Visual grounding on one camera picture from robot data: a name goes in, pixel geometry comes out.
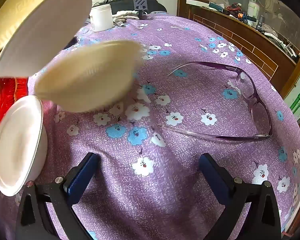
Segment white towels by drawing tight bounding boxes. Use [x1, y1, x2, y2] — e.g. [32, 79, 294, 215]
[112, 10, 140, 24]

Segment purple floral tablecloth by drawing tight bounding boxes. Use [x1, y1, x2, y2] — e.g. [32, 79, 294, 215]
[0, 12, 300, 240]

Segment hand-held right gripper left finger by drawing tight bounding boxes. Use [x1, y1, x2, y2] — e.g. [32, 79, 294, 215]
[15, 152, 100, 240]

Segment wooden counter cabinet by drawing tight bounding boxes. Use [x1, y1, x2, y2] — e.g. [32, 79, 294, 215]
[177, 0, 300, 98]

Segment grey phone stand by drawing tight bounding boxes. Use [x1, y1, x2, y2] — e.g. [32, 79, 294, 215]
[133, 0, 148, 20]

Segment large red plate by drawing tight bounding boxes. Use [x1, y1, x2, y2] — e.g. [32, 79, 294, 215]
[0, 51, 30, 105]

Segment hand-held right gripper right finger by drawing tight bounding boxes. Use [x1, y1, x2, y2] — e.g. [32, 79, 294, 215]
[199, 152, 282, 240]

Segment white plastic jar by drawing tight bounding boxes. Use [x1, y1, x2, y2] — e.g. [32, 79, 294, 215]
[90, 4, 114, 32]

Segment cream plastic bowl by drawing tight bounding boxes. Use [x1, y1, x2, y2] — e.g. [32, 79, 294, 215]
[0, 0, 93, 80]
[34, 39, 145, 113]

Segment black sofa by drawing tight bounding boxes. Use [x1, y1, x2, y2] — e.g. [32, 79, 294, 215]
[92, 0, 168, 18]

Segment purple-framed eyeglasses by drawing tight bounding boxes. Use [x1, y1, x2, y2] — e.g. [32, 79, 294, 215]
[158, 61, 273, 142]

